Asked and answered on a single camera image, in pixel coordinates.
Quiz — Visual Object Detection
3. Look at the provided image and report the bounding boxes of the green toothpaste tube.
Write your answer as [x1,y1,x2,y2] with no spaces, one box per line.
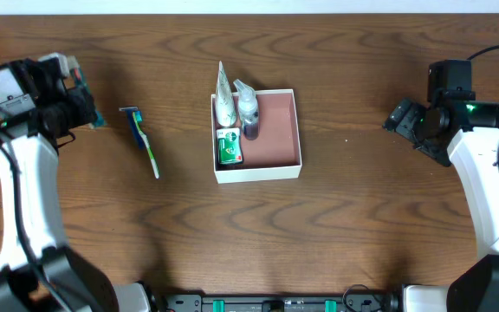
[67,55,106,129]

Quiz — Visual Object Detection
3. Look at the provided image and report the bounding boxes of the white cosmetic tube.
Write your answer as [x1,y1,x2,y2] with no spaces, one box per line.
[214,62,237,127]

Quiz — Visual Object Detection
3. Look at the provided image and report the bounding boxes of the green soap packet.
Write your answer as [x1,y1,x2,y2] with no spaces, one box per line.
[216,127,243,165]

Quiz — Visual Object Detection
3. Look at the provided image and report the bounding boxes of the clear spray bottle dark liquid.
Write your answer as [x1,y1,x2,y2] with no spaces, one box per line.
[233,79,259,140]

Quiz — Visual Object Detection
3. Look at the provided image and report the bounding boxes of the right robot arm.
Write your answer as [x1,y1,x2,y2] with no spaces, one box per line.
[383,99,499,311]

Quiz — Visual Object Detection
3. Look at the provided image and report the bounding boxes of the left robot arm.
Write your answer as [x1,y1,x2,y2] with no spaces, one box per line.
[0,53,155,311]

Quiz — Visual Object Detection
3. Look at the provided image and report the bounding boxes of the blue disposable razor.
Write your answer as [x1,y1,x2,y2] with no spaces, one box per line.
[119,107,146,149]

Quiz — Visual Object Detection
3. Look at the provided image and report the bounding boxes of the green white toothbrush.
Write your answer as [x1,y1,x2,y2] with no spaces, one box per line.
[133,110,159,179]

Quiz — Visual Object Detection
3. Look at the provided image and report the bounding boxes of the white cardboard box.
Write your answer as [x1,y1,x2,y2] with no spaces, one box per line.
[211,89,302,184]

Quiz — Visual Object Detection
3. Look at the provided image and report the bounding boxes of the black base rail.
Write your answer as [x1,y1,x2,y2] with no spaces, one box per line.
[156,290,402,312]

